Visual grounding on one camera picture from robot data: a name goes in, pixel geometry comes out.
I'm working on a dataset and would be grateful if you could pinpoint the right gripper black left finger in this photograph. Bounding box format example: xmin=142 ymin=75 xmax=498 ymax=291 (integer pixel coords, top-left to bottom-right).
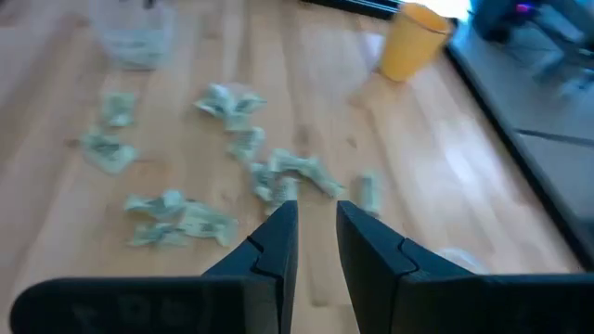
xmin=8 ymin=199 xmax=299 ymax=334

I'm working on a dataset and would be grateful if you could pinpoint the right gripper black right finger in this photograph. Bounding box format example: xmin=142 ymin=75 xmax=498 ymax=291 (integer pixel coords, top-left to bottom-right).
xmin=337 ymin=199 xmax=594 ymax=334

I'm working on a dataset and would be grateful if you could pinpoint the yellow plastic cup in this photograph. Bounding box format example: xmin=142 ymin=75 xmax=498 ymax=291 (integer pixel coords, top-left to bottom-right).
xmin=380 ymin=3 xmax=454 ymax=84

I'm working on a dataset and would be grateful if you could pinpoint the black computer tower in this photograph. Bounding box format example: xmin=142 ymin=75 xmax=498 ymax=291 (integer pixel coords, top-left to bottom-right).
xmin=468 ymin=0 xmax=539 ymax=43

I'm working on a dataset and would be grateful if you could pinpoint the grey metal workbench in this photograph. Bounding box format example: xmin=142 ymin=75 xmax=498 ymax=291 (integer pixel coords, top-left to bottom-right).
xmin=523 ymin=0 xmax=594 ymax=96

